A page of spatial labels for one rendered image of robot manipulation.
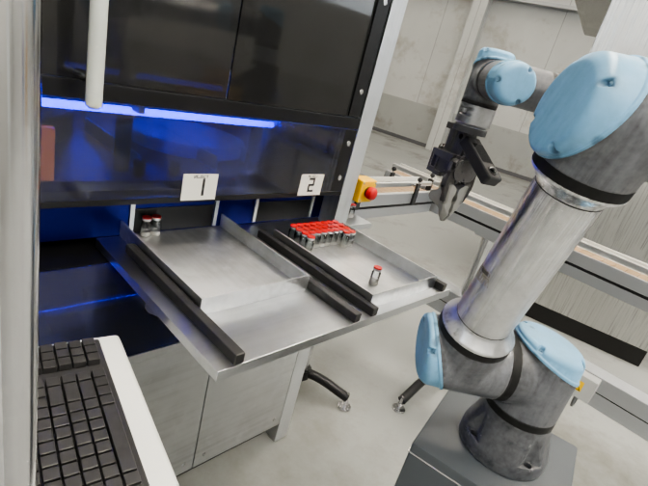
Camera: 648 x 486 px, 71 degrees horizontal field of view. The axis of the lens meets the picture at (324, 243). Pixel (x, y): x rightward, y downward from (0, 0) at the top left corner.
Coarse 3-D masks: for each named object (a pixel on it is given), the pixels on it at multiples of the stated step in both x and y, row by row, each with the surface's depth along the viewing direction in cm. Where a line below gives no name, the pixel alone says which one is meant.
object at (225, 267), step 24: (144, 240) 101; (168, 240) 104; (192, 240) 107; (216, 240) 110; (240, 240) 113; (168, 264) 87; (192, 264) 96; (216, 264) 99; (240, 264) 101; (264, 264) 104; (288, 264) 101; (192, 288) 81; (216, 288) 90; (240, 288) 92; (264, 288) 89; (288, 288) 94
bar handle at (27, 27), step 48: (0, 0) 21; (0, 48) 22; (0, 96) 23; (0, 144) 23; (0, 192) 24; (0, 240) 25; (0, 288) 27; (0, 336) 28; (0, 384) 29; (0, 432) 31; (0, 480) 32
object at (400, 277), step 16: (288, 240) 113; (368, 240) 128; (320, 256) 116; (336, 256) 118; (352, 256) 121; (368, 256) 124; (384, 256) 125; (400, 256) 121; (336, 272) 103; (352, 272) 112; (368, 272) 115; (384, 272) 117; (400, 272) 120; (416, 272) 119; (352, 288) 100; (368, 288) 106; (384, 288) 108; (400, 288) 104; (416, 288) 109
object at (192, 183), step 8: (184, 176) 96; (192, 176) 97; (200, 176) 99; (208, 176) 100; (216, 176) 102; (184, 184) 97; (192, 184) 98; (200, 184) 100; (208, 184) 101; (216, 184) 103; (184, 192) 98; (192, 192) 99; (200, 192) 100; (208, 192) 102; (184, 200) 99; (192, 200) 100
